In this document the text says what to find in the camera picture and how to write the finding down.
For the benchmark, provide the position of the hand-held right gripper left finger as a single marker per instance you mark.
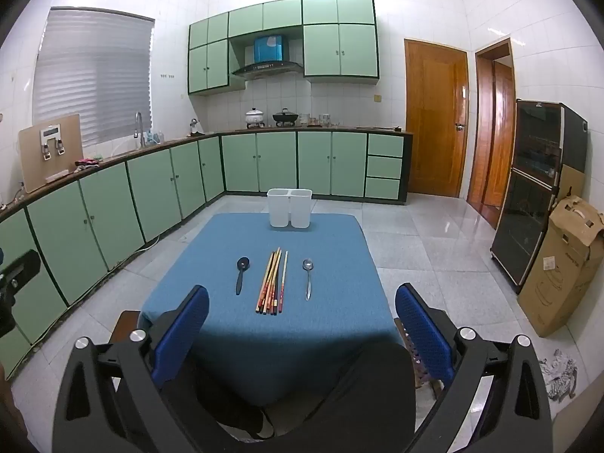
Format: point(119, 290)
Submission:
point(181, 330)

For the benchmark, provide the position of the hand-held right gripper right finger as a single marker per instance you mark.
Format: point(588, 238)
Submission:
point(422, 335)

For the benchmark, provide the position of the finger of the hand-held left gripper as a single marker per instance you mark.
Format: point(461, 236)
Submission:
point(21, 266)

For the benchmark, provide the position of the black plastic spoon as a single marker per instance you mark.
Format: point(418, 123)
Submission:
point(241, 273)

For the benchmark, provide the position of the bundle of mixed chopsticks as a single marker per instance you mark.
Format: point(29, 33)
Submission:
point(270, 288)

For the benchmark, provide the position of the metal spoon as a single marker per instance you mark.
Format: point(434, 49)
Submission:
point(308, 278)

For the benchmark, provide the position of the white double utensil holder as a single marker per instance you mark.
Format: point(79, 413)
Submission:
point(289, 207)

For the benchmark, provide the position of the brown cardboard board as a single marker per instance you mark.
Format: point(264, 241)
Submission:
point(33, 170)

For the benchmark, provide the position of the blue tablecloth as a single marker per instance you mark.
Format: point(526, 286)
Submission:
point(283, 339)

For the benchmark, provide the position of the red cloth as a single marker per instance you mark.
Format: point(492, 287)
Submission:
point(87, 163)

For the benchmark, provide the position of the white device with clips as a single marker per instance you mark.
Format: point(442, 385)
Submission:
point(51, 132)

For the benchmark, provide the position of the dark kitchen countertop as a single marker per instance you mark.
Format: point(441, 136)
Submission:
point(113, 156)

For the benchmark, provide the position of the green lower kitchen cabinets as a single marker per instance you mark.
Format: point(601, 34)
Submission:
point(155, 188)

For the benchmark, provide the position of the green kitchen cabinets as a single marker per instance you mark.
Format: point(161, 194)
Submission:
point(339, 52)
point(155, 188)

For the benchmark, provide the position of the cardboard box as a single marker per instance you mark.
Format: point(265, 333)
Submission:
point(557, 283)

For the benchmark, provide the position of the patterned floor cloth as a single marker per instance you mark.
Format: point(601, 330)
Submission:
point(561, 377)

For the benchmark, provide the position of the black glass-front cabinet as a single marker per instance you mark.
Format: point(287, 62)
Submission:
point(528, 207)

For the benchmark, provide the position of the metal sink faucet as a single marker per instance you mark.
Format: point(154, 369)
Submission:
point(138, 125)

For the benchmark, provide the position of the plastic bottles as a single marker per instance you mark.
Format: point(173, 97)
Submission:
point(153, 138)

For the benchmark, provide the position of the small kettle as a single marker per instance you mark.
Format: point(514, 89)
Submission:
point(194, 126)

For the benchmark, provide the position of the grey window blinds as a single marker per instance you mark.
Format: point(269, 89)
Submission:
point(94, 75)

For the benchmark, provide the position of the open wooden door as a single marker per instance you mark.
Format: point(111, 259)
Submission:
point(500, 141)

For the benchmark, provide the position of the white cooking pot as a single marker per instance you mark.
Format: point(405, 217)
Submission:
point(255, 117)

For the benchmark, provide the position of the glass jars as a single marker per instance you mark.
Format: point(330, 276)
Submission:
point(323, 120)

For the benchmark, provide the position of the black wok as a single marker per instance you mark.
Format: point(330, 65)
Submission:
point(284, 117)

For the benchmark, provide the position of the green upper kitchen cabinets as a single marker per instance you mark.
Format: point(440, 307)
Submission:
point(339, 52)

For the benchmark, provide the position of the range hood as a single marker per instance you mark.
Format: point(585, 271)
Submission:
point(269, 47)

